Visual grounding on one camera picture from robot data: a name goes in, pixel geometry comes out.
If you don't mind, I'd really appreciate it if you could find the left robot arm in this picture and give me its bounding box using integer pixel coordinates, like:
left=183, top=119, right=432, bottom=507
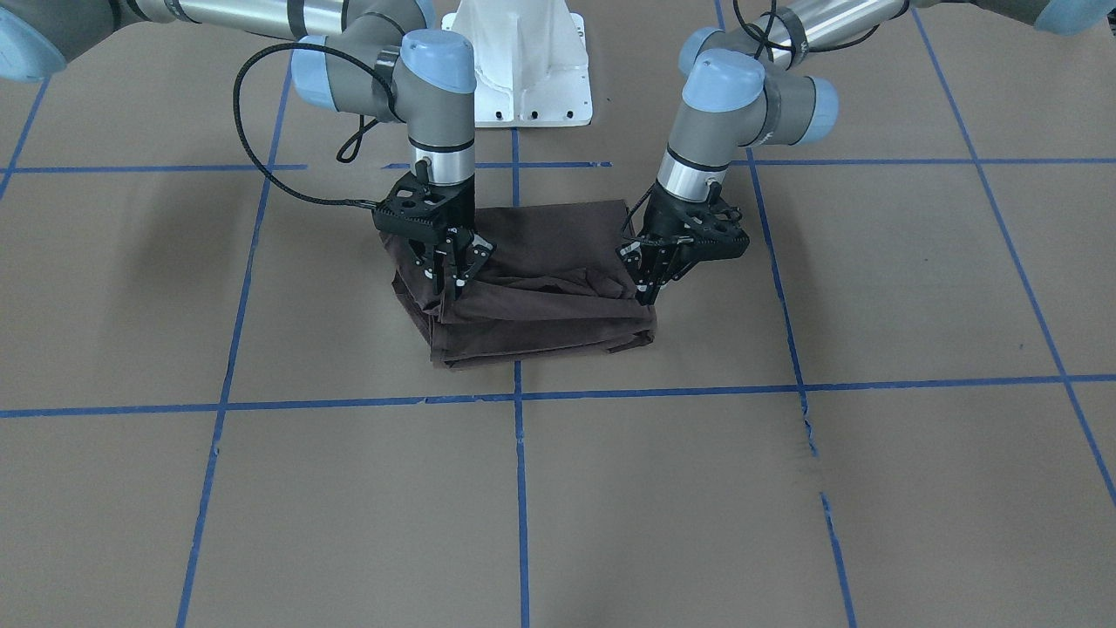
left=614, top=1, right=1113, bottom=313

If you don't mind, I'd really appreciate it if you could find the brown t-shirt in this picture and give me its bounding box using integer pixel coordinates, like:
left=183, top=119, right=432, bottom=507
left=381, top=200, right=657, bottom=369

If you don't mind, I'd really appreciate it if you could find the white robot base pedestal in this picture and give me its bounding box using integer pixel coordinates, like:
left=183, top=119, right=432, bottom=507
left=441, top=1, right=594, bottom=128

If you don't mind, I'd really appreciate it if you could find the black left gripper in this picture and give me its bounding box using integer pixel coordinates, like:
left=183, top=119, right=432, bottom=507
left=617, top=181, right=750, bottom=306

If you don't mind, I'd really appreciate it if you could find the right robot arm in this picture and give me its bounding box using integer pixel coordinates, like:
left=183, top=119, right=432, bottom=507
left=1, top=1, right=494, bottom=298

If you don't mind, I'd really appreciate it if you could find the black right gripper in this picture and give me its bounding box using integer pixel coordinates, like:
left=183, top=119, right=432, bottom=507
left=373, top=174, right=497, bottom=301

